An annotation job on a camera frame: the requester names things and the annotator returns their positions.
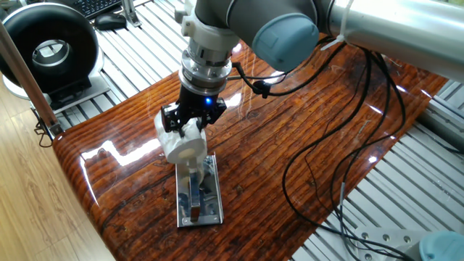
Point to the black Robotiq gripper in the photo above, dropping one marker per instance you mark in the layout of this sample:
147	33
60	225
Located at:
197	103

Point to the white toilet paper roll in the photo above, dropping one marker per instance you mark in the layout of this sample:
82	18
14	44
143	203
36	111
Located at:
181	145

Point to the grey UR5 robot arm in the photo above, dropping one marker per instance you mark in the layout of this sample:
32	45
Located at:
362	25

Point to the shiny metal toilet paper holder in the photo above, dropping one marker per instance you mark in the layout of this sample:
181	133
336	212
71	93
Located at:
208	195

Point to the silver wrist flange coupling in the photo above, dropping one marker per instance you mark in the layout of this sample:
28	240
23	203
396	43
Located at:
204	69

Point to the glossy wood-grain table mat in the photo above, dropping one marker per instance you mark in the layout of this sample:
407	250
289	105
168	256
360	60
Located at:
145	163

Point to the black computer mouse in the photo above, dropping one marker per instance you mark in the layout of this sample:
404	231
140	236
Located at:
110	21

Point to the black computer keyboard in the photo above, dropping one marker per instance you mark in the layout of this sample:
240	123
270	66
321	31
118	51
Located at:
94	7

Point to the white zip tie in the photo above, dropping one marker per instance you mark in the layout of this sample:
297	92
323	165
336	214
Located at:
339	29

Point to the aluminium profile beam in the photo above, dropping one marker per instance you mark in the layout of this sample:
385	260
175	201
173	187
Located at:
438	123

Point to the small aluminium upright bracket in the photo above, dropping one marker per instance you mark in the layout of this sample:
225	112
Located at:
129	12

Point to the brown frame post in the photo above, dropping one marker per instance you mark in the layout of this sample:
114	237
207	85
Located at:
25	79

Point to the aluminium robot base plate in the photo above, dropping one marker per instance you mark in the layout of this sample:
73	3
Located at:
391	241

